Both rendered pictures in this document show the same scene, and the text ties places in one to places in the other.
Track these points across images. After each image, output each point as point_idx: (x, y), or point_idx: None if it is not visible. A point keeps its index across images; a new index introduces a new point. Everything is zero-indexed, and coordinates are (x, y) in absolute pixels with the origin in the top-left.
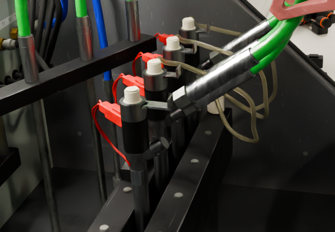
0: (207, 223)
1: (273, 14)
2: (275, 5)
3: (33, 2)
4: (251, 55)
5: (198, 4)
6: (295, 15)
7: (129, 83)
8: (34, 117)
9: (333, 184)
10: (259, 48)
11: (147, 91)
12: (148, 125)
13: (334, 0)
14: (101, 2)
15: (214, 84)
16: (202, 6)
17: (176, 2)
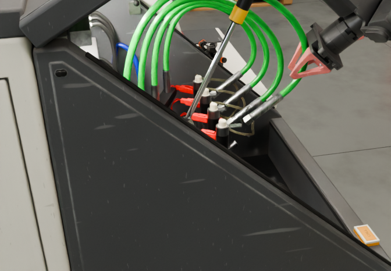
0: None
1: (291, 77)
2: (294, 73)
3: None
4: (281, 95)
5: (191, 66)
6: (302, 77)
7: (194, 117)
8: None
9: (262, 149)
10: (284, 92)
11: (212, 119)
12: None
13: (324, 70)
14: (134, 71)
15: (265, 111)
16: (194, 67)
17: (178, 66)
